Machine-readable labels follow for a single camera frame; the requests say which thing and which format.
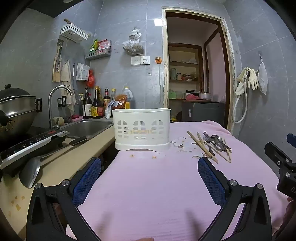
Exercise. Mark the blue and white bag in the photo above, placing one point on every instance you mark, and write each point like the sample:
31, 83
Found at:
109, 110

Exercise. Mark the pink container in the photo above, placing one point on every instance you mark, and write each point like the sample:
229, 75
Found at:
192, 97

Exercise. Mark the green snack packet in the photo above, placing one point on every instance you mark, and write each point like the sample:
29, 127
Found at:
93, 45

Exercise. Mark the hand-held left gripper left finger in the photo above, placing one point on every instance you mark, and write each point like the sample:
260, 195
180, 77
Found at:
87, 183

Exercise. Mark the grey cabinet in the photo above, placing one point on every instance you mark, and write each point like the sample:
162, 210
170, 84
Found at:
203, 112

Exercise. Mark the wooden chopstick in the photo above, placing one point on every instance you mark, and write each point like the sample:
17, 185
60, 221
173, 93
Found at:
227, 149
218, 151
202, 147
204, 144

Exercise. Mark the pink blanket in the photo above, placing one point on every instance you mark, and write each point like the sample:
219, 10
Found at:
150, 185

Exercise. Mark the white pot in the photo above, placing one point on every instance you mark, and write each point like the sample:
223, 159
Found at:
205, 96

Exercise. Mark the wooden cutting board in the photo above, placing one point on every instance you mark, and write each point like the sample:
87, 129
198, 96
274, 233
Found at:
56, 71

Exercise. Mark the hanging cleaver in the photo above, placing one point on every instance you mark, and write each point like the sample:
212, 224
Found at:
60, 47

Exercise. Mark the cream rubber gloves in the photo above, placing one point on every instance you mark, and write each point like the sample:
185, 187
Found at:
252, 77

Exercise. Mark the hanging beige towel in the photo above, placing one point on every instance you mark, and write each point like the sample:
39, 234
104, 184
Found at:
67, 74

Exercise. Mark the metal spatula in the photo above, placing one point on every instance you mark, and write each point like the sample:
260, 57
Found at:
29, 171

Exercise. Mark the red plastic bag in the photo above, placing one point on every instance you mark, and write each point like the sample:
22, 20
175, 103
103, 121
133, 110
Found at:
91, 78

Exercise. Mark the white wall box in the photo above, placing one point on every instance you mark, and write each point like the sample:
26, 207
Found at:
82, 71

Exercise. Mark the orange wall hook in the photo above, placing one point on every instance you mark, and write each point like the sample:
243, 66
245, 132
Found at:
158, 60

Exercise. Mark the white wall socket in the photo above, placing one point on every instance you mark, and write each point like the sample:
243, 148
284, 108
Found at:
145, 60

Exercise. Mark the white wall rack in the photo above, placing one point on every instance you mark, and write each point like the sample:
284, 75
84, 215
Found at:
74, 31

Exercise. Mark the orange seasoning packet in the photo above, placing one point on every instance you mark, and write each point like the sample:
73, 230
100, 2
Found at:
120, 100

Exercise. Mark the white wall switch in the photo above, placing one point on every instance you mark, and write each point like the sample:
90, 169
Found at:
135, 60

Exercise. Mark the green box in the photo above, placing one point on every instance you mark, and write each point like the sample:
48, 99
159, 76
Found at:
172, 95

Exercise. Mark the wooden door frame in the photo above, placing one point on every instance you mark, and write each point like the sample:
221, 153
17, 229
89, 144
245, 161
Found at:
164, 69

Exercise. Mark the white plastic utensil basket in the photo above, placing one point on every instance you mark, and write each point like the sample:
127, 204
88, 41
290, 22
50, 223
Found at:
141, 115

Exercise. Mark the grey wall shelf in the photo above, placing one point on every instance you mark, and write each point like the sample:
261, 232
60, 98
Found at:
98, 55

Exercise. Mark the small dark sauce bottle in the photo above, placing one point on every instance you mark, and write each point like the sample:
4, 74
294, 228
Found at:
106, 98

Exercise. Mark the cooking oil jug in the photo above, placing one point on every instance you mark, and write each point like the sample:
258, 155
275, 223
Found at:
129, 95

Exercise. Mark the metal fork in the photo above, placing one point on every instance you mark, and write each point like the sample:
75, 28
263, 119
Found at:
206, 136

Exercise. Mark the metal spoon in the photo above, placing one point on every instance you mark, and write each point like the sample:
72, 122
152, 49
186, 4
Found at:
215, 138

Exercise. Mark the steel faucet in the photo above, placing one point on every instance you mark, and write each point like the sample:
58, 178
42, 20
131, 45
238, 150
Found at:
50, 109

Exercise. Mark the person's right hand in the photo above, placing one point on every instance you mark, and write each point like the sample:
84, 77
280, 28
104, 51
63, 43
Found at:
290, 212

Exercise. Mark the black induction cooker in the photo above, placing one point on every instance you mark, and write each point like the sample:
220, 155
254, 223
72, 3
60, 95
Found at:
27, 143

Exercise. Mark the steel steamer pot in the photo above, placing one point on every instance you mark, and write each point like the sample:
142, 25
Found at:
16, 111

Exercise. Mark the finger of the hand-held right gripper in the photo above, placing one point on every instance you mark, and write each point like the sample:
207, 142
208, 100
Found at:
276, 153
291, 138

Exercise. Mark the dark pump bottle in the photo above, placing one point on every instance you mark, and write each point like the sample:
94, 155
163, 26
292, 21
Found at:
87, 106

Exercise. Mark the red snack packet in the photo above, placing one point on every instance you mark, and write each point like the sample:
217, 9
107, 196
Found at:
104, 44

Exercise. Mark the clear yellow-cap bottle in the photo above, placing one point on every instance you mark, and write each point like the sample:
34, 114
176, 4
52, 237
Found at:
113, 95

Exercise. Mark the steel sink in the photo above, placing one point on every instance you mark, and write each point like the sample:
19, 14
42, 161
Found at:
87, 127

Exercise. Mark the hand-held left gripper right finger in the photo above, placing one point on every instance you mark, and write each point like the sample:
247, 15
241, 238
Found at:
211, 183

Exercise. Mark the wooden shelf unit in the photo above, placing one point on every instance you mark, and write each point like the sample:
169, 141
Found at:
185, 62

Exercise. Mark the hanging clear plastic bag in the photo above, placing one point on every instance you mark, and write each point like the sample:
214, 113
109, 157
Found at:
133, 45

